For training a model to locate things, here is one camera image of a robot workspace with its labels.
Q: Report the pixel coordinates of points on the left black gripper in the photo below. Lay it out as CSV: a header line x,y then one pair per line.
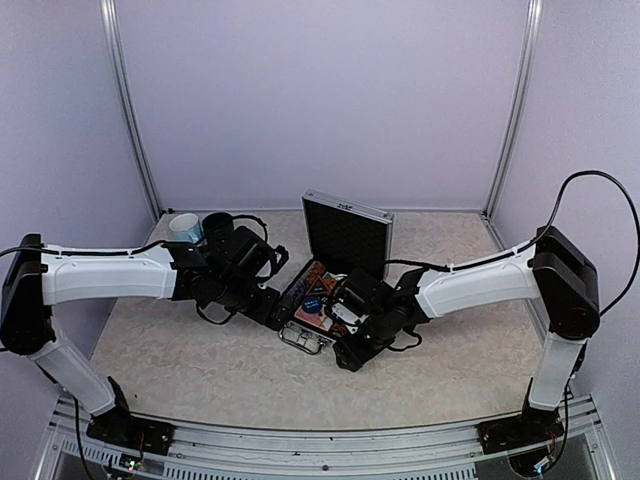
x,y
263,314

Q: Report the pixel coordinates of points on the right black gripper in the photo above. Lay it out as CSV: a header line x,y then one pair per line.
x,y
354,355

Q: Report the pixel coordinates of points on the blue small blind button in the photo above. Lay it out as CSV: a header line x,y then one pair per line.
x,y
312,305

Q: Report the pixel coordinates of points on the red playing card deck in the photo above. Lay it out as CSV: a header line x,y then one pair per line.
x,y
316,317

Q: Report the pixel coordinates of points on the red triangular button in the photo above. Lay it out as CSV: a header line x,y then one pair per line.
x,y
319,288

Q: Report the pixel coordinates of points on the blue playing card deck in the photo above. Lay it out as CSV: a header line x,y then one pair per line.
x,y
333,280

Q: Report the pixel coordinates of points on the aluminium poker case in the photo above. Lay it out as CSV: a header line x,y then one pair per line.
x,y
344,236

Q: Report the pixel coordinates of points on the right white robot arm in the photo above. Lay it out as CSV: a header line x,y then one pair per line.
x,y
550,268

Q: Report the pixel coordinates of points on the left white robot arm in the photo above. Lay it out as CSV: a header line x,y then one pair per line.
x,y
231,271

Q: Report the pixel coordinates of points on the left chip row in case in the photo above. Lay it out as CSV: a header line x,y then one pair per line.
x,y
301,283

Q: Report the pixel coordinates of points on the dark green mug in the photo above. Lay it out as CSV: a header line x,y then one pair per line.
x,y
217,228

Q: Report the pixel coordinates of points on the light blue mug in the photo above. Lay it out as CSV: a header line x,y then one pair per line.
x,y
186,228

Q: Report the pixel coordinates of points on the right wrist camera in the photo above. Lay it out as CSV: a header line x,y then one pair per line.
x,y
342,315

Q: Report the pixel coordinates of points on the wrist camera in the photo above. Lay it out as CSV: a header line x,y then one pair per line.
x,y
278,257
342,315

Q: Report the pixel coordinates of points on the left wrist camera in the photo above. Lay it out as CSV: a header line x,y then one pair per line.
x,y
278,257

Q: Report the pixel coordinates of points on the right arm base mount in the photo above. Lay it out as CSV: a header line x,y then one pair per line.
x,y
513,432

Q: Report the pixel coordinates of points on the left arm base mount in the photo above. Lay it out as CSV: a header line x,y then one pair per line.
x,y
140,434

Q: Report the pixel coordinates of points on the front aluminium rail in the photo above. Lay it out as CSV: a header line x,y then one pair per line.
x,y
208,451

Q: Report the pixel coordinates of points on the left aluminium frame post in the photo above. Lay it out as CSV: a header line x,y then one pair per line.
x,y
117,58

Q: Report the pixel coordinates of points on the aluminium frame post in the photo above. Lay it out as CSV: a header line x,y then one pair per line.
x,y
117,58
517,108

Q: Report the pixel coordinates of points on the right aluminium frame post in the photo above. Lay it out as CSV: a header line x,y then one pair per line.
x,y
517,108

